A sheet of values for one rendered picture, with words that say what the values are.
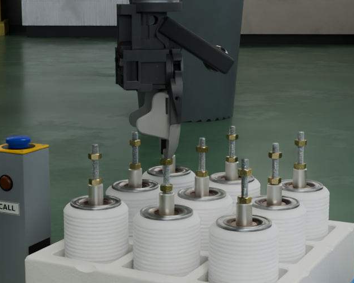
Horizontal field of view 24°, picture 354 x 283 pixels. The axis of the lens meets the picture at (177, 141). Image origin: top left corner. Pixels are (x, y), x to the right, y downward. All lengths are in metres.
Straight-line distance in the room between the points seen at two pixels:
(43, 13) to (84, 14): 0.48
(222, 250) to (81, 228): 0.22
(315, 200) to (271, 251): 0.22
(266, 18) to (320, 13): 0.54
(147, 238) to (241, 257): 0.14
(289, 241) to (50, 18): 8.56
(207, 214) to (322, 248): 0.18
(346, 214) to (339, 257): 0.82
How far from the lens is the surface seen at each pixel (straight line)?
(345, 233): 1.34
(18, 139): 1.32
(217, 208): 1.23
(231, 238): 1.08
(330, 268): 1.27
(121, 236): 1.20
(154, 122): 1.10
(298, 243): 1.21
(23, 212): 1.31
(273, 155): 1.20
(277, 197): 1.21
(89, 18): 9.58
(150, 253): 1.14
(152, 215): 1.14
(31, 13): 9.70
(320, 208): 1.30
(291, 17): 8.46
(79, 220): 1.19
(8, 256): 1.36
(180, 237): 1.13
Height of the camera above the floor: 0.57
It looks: 11 degrees down
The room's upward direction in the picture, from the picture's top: straight up
